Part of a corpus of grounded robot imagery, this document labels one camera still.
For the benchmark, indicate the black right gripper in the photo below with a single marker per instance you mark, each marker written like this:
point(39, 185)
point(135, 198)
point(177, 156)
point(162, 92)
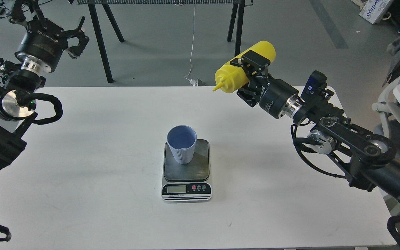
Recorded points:
point(274, 96)

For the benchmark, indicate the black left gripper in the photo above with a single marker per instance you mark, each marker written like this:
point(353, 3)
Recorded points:
point(42, 47)

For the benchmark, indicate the blue plastic cup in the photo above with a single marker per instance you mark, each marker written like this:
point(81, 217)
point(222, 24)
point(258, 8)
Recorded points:
point(182, 141)

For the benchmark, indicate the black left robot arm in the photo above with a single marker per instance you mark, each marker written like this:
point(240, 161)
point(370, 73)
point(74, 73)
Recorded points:
point(21, 105)

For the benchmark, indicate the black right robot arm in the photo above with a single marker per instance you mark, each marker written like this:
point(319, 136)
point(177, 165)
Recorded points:
point(367, 159)

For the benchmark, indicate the digital kitchen scale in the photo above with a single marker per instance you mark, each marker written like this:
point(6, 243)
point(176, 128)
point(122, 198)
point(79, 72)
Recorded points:
point(189, 182)

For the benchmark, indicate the white cardboard box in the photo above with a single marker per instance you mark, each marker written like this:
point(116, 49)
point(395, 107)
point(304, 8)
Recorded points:
point(373, 11)

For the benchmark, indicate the black trestle table frame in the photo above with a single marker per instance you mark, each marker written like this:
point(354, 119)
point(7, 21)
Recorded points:
point(163, 42)

